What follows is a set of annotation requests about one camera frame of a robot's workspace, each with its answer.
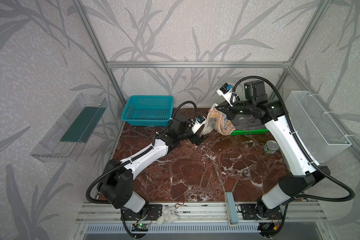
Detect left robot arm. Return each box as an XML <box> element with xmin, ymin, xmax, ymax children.
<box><xmin>86</xmin><ymin>108</ymin><xmax>207</xmax><ymax>214</ymax></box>

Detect grey towel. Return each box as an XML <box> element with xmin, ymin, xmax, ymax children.
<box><xmin>232</xmin><ymin>115</ymin><xmax>266</xmax><ymax>131</ymax></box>

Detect printed rabbit towel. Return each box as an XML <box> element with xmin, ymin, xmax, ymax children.
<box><xmin>201</xmin><ymin>104</ymin><xmax>236</xmax><ymax>136</ymax></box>

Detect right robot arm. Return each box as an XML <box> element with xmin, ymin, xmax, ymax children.
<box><xmin>216</xmin><ymin>76</ymin><xmax>356</xmax><ymax>220</ymax></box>

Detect white wire mesh basket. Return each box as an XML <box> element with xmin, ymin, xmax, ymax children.
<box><xmin>285</xmin><ymin>91</ymin><xmax>352</xmax><ymax>163</ymax></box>

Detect clear plastic wall bin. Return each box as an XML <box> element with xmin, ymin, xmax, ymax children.
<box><xmin>31</xmin><ymin>94</ymin><xmax>108</xmax><ymax>163</ymax></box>

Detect green plastic basket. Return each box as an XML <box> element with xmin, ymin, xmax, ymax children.
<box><xmin>230</xmin><ymin>129</ymin><xmax>269</xmax><ymax>136</ymax></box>

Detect white plush toy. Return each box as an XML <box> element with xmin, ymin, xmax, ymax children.
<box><xmin>156</xmin><ymin>207</ymin><xmax>180</xmax><ymax>226</ymax></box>

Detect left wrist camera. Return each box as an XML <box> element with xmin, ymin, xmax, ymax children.
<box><xmin>192</xmin><ymin>117</ymin><xmax>206</xmax><ymax>134</ymax></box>

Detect metal tin can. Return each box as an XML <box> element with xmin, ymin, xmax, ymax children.
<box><xmin>263</xmin><ymin>140</ymin><xmax>279</xmax><ymax>155</ymax></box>

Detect teal plastic basket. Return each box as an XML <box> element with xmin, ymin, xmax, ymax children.
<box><xmin>121</xmin><ymin>95</ymin><xmax>174</xmax><ymax>127</ymax></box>

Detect grey blue sponge block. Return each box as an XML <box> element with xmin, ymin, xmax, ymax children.
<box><xmin>225</xmin><ymin>192</ymin><xmax>239</xmax><ymax>227</ymax></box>

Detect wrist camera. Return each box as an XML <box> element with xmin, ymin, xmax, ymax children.
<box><xmin>192</xmin><ymin>117</ymin><xmax>206</xmax><ymax>134</ymax></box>
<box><xmin>217</xmin><ymin>83</ymin><xmax>238</xmax><ymax>107</ymax></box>

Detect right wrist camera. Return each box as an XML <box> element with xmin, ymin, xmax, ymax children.
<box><xmin>217</xmin><ymin>83</ymin><xmax>238</xmax><ymax>107</ymax></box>

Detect green lit circuit board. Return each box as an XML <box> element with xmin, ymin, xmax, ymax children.
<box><xmin>131</xmin><ymin>224</ymin><xmax>150</xmax><ymax>232</ymax></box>

